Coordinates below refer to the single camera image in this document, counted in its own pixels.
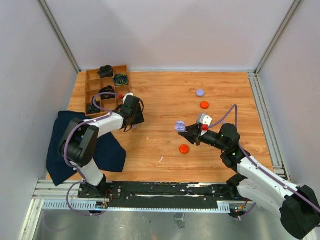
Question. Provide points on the rolled black tie top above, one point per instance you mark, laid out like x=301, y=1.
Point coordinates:
x=105, y=71

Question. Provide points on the orange earbud case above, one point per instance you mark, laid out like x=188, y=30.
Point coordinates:
x=184, y=149
x=204, y=105

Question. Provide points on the purple earbud case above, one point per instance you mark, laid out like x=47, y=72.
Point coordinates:
x=200, y=93
x=180, y=126

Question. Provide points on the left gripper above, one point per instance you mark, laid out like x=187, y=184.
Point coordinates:
x=140, y=118

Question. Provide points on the rolled black orange tie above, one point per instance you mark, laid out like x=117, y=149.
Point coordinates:
x=108, y=92

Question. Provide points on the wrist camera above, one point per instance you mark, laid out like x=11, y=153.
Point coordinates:
x=128, y=94
x=204, y=119

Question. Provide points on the folded dark tie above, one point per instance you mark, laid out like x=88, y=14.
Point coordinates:
x=92, y=109

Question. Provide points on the wooden compartment tray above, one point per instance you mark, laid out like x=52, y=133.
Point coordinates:
x=94, y=84

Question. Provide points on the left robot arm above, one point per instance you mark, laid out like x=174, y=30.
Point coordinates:
x=79, y=142

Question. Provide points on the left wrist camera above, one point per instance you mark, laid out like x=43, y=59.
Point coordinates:
x=128, y=94

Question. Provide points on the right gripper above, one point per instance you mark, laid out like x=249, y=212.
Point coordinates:
x=191, y=137

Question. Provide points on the dark blue cloth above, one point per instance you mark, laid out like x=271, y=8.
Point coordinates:
x=109, y=154

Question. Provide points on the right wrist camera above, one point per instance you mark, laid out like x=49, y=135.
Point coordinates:
x=204, y=119

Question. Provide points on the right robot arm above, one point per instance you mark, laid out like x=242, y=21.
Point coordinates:
x=296, y=207

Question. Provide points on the rolled green patterned tie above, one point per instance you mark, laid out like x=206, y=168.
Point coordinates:
x=120, y=80

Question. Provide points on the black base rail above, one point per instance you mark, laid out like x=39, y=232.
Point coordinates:
x=158, y=196

